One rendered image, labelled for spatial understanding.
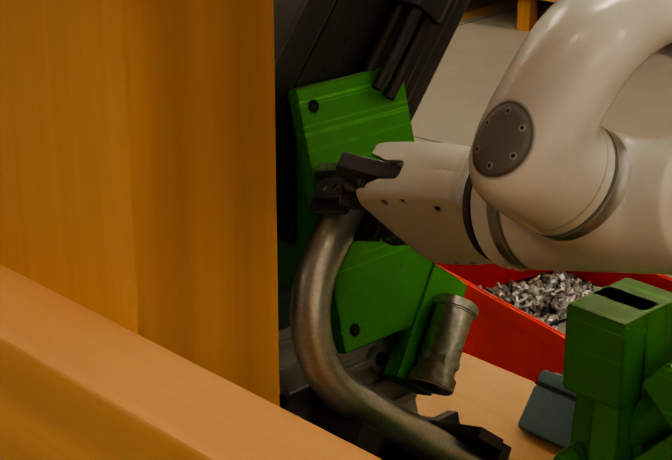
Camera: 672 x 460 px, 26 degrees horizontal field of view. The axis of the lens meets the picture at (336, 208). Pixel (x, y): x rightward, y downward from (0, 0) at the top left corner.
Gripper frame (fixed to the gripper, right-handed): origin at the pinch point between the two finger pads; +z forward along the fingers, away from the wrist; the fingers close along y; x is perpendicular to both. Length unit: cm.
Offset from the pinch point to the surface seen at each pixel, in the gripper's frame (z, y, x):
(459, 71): 346, -291, -251
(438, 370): -0.7, -14.1, 6.4
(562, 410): 4.6, -35.5, -0.2
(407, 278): 2.7, -10.3, 0.3
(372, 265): 2.7, -6.4, 1.3
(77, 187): -21.4, 32.1, 18.8
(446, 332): -0.3, -13.7, 3.2
